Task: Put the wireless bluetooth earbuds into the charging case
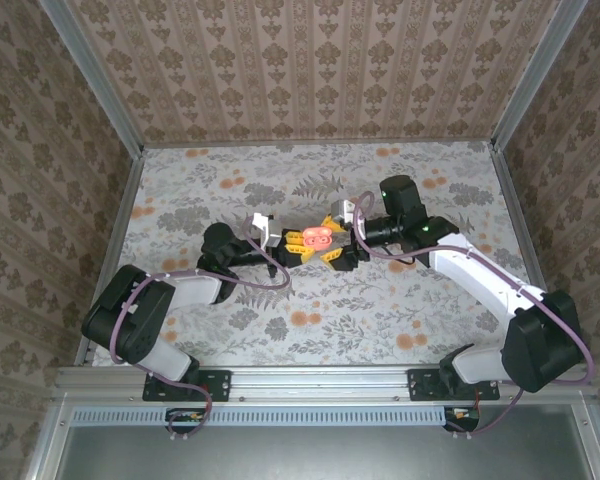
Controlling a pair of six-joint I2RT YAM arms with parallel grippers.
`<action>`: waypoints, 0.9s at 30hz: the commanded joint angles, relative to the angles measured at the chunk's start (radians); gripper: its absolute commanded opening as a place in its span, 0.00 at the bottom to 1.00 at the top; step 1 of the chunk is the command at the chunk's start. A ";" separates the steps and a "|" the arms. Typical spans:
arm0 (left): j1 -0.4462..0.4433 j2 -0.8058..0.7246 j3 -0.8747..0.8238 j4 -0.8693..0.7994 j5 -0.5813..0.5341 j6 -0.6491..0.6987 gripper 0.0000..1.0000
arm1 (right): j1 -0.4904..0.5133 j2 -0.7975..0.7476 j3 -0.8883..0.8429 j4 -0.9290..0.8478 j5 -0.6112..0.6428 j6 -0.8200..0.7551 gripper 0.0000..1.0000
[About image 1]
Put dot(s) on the coral pink earbud charging case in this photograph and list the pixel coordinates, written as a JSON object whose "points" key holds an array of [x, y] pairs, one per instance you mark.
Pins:
{"points": [[317, 237]]}

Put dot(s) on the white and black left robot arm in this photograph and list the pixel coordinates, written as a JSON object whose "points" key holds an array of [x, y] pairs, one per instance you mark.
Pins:
{"points": [[195, 290]]}

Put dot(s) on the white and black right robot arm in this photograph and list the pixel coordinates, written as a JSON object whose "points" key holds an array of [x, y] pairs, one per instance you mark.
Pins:
{"points": [[480, 280]]}

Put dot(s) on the floral patterned table cover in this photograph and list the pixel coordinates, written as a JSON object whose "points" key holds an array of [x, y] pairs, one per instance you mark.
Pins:
{"points": [[330, 340]]}

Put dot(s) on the black connector board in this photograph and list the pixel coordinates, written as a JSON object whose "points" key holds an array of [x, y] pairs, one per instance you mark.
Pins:
{"points": [[187, 422], [462, 420]]}

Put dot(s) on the aluminium side rail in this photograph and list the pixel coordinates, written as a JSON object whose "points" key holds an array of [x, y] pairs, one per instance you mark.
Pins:
{"points": [[112, 250], [507, 175]]}

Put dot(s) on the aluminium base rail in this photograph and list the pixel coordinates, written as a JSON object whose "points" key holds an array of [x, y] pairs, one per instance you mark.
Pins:
{"points": [[320, 385]]}

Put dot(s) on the aluminium corner post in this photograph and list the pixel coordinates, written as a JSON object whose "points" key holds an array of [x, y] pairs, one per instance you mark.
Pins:
{"points": [[536, 75], [97, 80]]}

